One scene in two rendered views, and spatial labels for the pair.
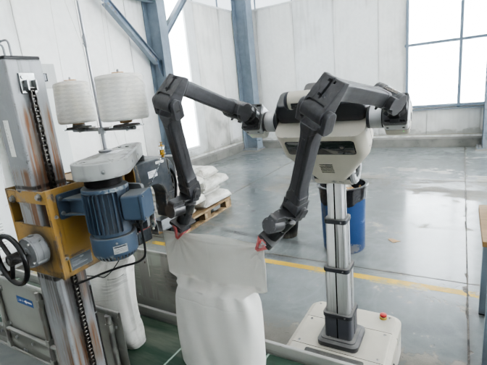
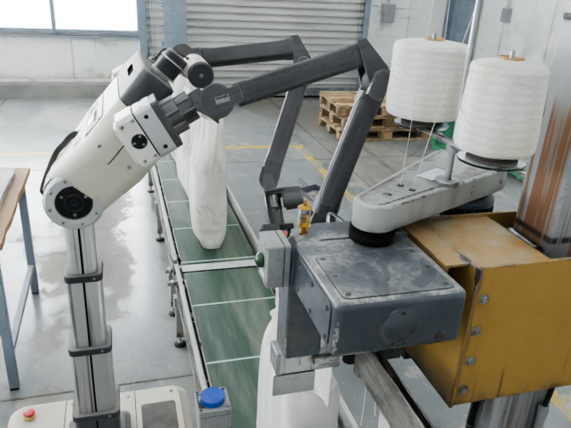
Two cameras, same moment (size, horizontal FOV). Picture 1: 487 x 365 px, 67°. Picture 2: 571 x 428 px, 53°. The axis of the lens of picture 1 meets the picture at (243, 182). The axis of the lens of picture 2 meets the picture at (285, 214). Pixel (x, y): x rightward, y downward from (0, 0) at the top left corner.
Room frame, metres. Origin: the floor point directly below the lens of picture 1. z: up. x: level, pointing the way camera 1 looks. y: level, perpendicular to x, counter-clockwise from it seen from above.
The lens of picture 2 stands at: (2.44, 1.00, 1.81)
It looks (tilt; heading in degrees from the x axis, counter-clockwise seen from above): 23 degrees down; 222
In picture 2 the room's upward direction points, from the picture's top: 3 degrees clockwise
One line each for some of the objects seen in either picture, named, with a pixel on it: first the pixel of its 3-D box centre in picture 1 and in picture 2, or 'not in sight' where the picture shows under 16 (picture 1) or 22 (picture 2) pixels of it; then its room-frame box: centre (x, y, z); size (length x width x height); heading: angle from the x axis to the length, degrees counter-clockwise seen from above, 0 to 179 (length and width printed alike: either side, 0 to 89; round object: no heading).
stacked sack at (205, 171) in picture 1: (192, 171); not in sight; (5.08, 0.70, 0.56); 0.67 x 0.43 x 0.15; 59
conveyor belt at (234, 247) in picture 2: not in sight; (192, 194); (0.13, -1.93, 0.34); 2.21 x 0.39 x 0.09; 59
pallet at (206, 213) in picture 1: (182, 212); not in sight; (4.79, 0.86, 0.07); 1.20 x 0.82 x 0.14; 151
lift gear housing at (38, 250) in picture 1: (32, 250); not in sight; (1.17, 0.73, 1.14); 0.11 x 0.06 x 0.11; 59
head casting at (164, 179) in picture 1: (133, 186); (361, 312); (1.65, 0.50, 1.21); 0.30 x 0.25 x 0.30; 59
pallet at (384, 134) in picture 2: not in sight; (373, 126); (-3.47, -2.86, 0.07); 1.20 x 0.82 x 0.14; 147
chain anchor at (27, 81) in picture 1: (30, 82); not in sight; (1.22, 0.64, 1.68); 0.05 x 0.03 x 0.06; 149
